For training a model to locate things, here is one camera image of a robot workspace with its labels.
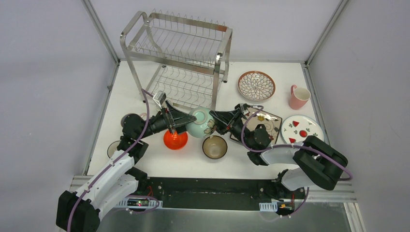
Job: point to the pink ceramic mug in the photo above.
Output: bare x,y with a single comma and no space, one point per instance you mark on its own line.
299,97

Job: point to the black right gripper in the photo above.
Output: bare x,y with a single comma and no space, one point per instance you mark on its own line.
226,119

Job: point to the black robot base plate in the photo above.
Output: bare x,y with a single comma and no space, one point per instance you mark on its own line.
213,194

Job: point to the small clear glass cup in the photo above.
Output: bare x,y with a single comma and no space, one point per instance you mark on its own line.
112,148

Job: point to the watermelon pattern round plate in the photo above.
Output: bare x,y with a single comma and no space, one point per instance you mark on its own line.
297,128

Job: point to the mint green ceramic bowl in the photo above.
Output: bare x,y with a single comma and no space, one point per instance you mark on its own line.
204,125

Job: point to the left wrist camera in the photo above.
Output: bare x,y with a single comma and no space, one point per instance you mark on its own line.
159,98

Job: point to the round floral pattern plate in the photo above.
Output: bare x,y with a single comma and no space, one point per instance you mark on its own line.
256,86

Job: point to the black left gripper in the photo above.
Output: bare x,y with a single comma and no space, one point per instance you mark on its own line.
171,118

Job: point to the orange plastic bowl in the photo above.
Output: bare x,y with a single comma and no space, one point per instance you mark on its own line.
175,141

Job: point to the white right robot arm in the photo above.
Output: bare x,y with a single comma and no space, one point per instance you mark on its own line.
317,162

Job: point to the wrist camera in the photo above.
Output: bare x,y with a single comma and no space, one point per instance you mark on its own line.
245,108
159,98

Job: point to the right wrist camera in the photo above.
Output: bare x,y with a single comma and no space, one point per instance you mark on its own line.
245,108

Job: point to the stainless steel dish rack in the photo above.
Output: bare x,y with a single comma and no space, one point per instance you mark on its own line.
186,58

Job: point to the brown patterned ceramic bowl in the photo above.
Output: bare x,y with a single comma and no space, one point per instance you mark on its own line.
214,147

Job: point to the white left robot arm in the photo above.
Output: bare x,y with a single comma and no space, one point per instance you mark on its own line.
83,209

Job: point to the square flower pattern plate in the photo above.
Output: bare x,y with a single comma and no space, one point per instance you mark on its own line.
271,122

